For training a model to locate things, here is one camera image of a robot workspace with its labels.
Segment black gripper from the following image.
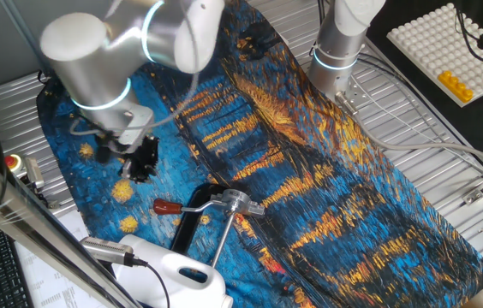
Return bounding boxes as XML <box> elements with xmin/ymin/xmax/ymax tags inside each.
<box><xmin>119</xmin><ymin>135</ymin><xmax>160</xmax><ymax>185</ymax></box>

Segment chrome lever with brown handle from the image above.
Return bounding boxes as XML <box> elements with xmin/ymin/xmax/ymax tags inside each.
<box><xmin>152</xmin><ymin>198</ymin><xmax>225</xmax><ymax>216</ymax></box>

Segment silver ratchet clamp head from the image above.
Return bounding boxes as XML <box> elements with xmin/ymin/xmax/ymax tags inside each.
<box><xmin>210</xmin><ymin>188</ymin><xmax>266</xmax><ymax>219</ymax></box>

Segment metal lever with red knob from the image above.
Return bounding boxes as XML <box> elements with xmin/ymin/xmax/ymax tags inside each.
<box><xmin>170</xmin><ymin>182</ymin><xmax>230</xmax><ymax>256</ymax></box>

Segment yellow toy brick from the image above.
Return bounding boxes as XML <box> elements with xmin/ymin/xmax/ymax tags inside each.
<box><xmin>437</xmin><ymin>70</ymin><xmax>475</xmax><ymax>104</ymax></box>

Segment white studded brick baseplate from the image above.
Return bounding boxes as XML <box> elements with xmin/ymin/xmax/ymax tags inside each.
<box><xmin>385</xmin><ymin>2</ymin><xmax>483</xmax><ymax>108</ymax></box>

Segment threaded silver clamp rod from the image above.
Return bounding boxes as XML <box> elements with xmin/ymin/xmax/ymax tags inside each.
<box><xmin>210</xmin><ymin>211</ymin><xmax>236</xmax><ymax>270</ymax></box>

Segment white plastic jug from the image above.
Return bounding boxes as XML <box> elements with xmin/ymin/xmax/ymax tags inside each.
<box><xmin>111</xmin><ymin>234</ymin><xmax>235</xmax><ymax>308</ymax></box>

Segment red emergency stop button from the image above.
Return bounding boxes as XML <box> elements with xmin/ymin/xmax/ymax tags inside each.
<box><xmin>3</xmin><ymin>153</ymin><xmax>48</xmax><ymax>193</ymax></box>

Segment printed white paper sheet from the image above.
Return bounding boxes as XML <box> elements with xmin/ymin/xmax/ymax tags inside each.
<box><xmin>14</xmin><ymin>209</ymin><xmax>116</xmax><ymax>308</ymax></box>

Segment blue starry painting cloth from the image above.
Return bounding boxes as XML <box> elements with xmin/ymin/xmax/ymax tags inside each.
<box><xmin>35</xmin><ymin>0</ymin><xmax>483</xmax><ymax>308</ymax></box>

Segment black thin robot cables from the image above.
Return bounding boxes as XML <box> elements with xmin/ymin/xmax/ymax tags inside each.
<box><xmin>455</xmin><ymin>8</ymin><xmax>483</xmax><ymax>65</ymax></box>

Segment black cable connector block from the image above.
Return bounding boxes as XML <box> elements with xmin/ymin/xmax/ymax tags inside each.
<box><xmin>94</xmin><ymin>143</ymin><xmax>113</xmax><ymax>164</ymax></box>

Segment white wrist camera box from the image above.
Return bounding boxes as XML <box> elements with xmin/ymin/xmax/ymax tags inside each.
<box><xmin>116</xmin><ymin>104</ymin><xmax>156</xmax><ymax>146</ymax></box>

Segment silver ribbed camera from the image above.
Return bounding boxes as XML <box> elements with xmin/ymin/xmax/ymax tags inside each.
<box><xmin>79</xmin><ymin>236</ymin><xmax>135</xmax><ymax>267</ymax></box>

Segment thick grey power cable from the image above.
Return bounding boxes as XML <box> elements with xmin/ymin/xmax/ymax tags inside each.
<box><xmin>335</xmin><ymin>92</ymin><xmax>483</xmax><ymax>189</ymax></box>

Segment aluminium frame bar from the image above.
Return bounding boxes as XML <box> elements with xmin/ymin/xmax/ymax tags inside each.
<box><xmin>0</xmin><ymin>140</ymin><xmax>142</xmax><ymax>308</ymax></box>

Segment black camera cable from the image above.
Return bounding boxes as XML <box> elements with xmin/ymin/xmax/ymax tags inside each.
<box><xmin>132</xmin><ymin>256</ymin><xmax>172</xmax><ymax>308</ymax></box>

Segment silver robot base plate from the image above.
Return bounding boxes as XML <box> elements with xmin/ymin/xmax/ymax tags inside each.
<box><xmin>334</xmin><ymin>74</ymin><xmax>373</xmax><ymax>117</ymax></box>

